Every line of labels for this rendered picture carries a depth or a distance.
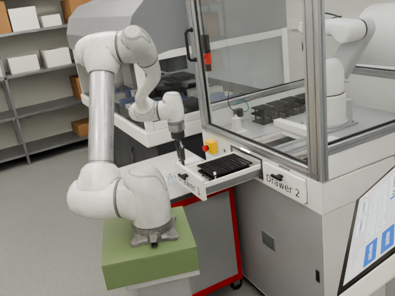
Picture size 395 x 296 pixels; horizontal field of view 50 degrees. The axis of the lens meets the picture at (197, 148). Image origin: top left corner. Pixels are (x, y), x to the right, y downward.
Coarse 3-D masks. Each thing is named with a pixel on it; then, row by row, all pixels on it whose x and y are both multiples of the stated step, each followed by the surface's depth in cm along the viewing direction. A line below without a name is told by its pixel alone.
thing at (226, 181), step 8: (232, 152) 228; (240, 152) 227; (208, 160) 222; (256, 160) 213; (192, 168) 218; (248, 168) 206; (256, 168) 207; (200, 176) 218; (224, 176) 200; (232, 176) 202; (240, 176) 204; (248, 176) 206; (256, 176) 208; (208, 184) 196; (216, 184) 198; (224, 184) 200; (232, 184) 203; (208, 192) 197
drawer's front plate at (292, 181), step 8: (264, 168) 202; (272, 168) 196; (280, 168) 193; (264, 176) 204; (288, 176) 186; (296, 176) 182; (272, 184) 199; (288, 184) 188; (296, 184) 182; (304, 184) 178; (288, 192) 189; (296, 192) 184; (304, 192) 180; (304, 200) 181
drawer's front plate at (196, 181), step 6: (180, 168) 210; (186, 168) 207; (192, 174) 199; (186, 180) 208; (192, 180) 201; (198, 180) 194; (204, 180) 192; (186, 186) 210; (198, 186) 196; (204, 186) 193; (192, 192) 205; (198, 192) 198; (204, 192) 194; (204, 198) 195
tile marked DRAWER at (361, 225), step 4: (364, 216) 131; (360, 220) 131; (364, 220) 128; (360, 224) 129; (364, 224) 125; (356, 228) 129; (360, 228) 126; (364, 228) 123; (356, 232) 127; (360, 232) 124; (356, 236) 125
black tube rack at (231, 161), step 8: (216, 160) 219; (224, 160) 217; (232, 160) 216; (240, 160) 215; (248, 160) 213; (208, 168) 211; (216, 168) 209; (224, 168) 208; (232, 168) 207; (240, 168) 213; (208, 176) 208; (216, 176) 203
